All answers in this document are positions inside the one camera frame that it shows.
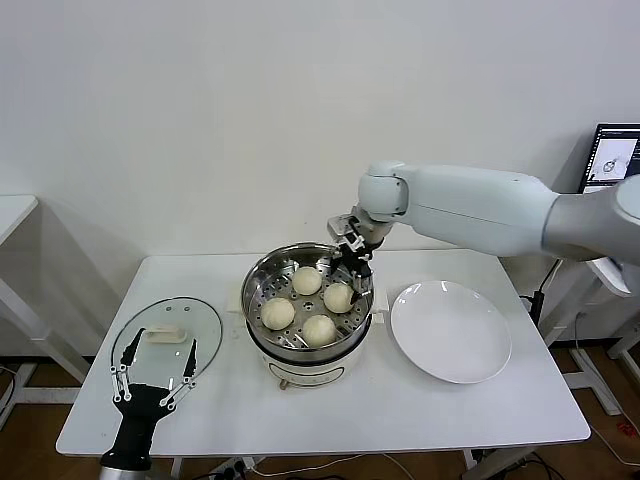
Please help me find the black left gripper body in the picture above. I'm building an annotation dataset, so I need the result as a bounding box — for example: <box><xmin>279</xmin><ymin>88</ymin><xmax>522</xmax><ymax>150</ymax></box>
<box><xmin>99</xmin><ymin>383</ymin><xmax>179</xmax><ymax>471</ymax></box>

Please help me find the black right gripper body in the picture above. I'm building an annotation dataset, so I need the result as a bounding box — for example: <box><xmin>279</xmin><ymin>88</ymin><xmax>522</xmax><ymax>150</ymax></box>
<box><xmin>332</xmin><ymin>239</ymin><xmax>377</xmax><ymax>281</ymax></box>

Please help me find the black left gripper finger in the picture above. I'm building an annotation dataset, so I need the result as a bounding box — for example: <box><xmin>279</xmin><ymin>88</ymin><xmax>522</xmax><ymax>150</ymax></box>
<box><xmin>108</xmin><ymin>327</ymin><xmax>147</xmax><ymax>404</ymax></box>
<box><xmin>158</xmin><ymin>338</ymin><xmax>199</xmax><ymax>409</ymax></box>

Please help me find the white steamed baozi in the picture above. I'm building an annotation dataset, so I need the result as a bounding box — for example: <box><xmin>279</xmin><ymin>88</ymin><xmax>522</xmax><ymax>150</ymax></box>
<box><xmin>292</xmin><ymin>266</ymin><xmax>324</xmax><ymax>296</ymax></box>
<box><xmin>303</xmin><ymin>313</ymin><xmax>338</xmax><ymax>349</ymax></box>
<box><xmin>262</xmin><ymin>298</ymin><xmax>297</xmax><ymax>331</ymax></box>
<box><xmin>323</xmin><ymin>282</ymin><xmax>356</xmax><ymax>315</ymax></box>

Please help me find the round glass pot lid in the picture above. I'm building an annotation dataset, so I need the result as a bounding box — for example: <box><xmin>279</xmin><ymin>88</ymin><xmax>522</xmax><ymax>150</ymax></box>
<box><xmin>110</xmin><ymin>297</ymin><xmax>224</xmax><ymax>392</ymax></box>

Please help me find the stainless steel steamer basket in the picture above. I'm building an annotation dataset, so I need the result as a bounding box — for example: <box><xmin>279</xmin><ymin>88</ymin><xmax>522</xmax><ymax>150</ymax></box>
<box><xmin>241</xmin><ymin>242</ymin><xmax>375</xmax><ymax>351</ymax></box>

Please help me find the white electric cooker base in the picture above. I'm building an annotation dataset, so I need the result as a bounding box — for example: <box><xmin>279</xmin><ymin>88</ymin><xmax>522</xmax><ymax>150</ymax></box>
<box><xmin>228</xmin><ymin>282</ymin><xmax>390</xmax><ymax>392</ymax></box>

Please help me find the round white plate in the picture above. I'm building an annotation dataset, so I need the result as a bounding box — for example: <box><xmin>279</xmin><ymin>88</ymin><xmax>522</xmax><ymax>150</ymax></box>
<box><xmin>389</xmin><ymin>280</ymin><xmax>514</xmax><ymax>385</ymax></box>

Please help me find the white power strip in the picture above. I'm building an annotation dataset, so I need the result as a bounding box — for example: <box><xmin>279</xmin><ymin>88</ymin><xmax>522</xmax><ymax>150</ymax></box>
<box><xmin>207</xmin><ymin>457</ymin><xmax>256</xmax><ymax>480</ymax></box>

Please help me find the empty white side table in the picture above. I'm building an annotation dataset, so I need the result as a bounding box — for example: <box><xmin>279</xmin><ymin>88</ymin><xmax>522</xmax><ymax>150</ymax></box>
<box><xmin>0</xmin><ymin>194</ymin><xmax>91</xmax><ymax>431</ymax></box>

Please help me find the white side table with laptop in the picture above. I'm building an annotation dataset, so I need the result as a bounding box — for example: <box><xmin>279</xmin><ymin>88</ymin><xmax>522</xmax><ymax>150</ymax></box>
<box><xmin>574</xmin><ymin>257</ymin><xmax>640</xmax><ymax>417</ymax></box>

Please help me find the grey open laptop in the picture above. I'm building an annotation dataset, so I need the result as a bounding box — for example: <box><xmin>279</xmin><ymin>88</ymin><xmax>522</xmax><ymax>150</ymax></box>
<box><xmin>578</xmin><ymin>123</ymin><xmax>640</xmax><ymax>195</ymax></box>

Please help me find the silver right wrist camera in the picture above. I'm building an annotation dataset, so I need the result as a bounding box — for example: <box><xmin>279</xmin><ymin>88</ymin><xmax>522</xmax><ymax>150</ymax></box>
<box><xmin>326</xmin><ymin>213</ymin><xmax>369</xmax><ymax>251</ymax></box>

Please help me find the white usb cable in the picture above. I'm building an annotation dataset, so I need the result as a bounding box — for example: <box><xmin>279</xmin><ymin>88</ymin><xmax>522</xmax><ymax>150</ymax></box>
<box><xmin>541</xmin><ymin>257</ymin><xmax>561</xmax><ymax>296</ymax></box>

